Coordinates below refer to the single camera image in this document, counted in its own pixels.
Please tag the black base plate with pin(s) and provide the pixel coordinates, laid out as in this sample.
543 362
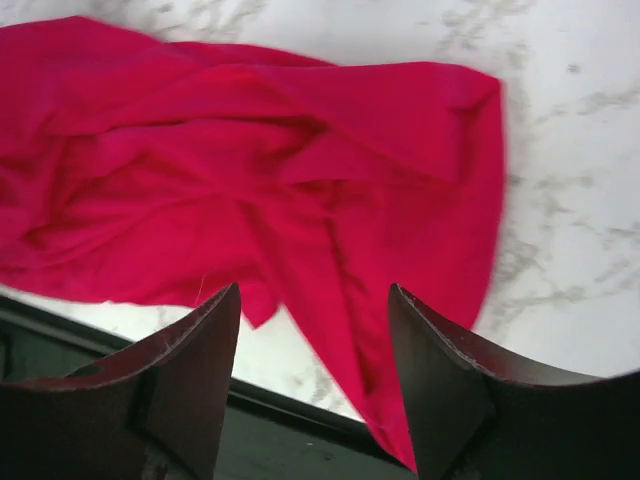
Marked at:
264 435

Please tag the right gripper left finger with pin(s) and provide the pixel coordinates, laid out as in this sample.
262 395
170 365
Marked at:
153 410

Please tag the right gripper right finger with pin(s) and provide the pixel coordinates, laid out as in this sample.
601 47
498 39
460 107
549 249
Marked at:
476 410

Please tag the red t shirt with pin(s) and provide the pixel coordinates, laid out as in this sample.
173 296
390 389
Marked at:
135 170

